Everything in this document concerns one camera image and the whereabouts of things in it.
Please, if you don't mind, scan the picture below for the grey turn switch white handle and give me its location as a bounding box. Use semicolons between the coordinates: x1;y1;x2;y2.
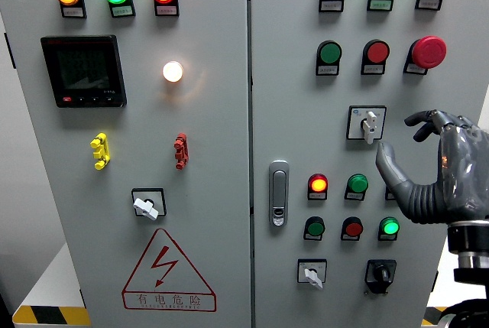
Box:
346;105;387;146

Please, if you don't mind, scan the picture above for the small lit green push button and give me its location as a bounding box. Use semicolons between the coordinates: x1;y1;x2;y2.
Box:
377;216;401;242

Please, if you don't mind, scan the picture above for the small green lamp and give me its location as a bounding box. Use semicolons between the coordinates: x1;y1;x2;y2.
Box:
344;173;370;202

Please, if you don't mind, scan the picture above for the small red push button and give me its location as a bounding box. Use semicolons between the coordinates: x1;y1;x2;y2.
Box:
340;216;364;242

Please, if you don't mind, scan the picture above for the large red stop button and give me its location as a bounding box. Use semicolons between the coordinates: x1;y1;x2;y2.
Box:
403;34;448;76

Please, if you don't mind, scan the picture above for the small lit red lamp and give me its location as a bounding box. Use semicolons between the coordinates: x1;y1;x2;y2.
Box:
306;173;329;202

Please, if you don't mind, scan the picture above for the black yellow striped tape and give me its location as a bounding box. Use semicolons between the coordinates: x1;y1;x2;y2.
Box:
421;307;447;327
11;306;92;327

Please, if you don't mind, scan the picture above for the grey cabinet door with lock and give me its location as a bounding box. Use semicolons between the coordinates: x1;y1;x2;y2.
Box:
248;0;489;328

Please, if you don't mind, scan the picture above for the silver door lock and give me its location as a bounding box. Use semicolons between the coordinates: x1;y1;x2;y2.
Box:
268;159;290;228

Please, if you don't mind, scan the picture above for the grey cabinet door with display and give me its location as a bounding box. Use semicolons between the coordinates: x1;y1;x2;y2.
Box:
0;0;253;328

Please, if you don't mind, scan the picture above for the white round lamp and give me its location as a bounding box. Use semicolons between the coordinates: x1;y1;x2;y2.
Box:
161;60;185;83

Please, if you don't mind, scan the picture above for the red warning triangle sticker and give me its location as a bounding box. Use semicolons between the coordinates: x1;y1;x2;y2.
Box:
121;227;218;313

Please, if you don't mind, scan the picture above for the black display meter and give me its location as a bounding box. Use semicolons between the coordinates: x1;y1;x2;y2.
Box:
40;34;128;109

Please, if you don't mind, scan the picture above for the black cabinet hinge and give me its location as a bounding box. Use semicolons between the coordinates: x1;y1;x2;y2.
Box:
3;32;17;70

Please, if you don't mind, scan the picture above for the black-handled turn switch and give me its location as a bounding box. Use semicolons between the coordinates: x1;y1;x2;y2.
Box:
364;258;398;297

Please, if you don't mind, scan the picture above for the small white-handled turn switch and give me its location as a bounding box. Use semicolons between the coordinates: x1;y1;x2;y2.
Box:
296;258;329;291

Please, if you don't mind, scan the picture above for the small red handle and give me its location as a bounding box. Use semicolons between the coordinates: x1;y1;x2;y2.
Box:
173;132;189;170

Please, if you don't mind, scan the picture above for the small yellow handle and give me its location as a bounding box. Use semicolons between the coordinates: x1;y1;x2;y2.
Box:
89;132;112;171

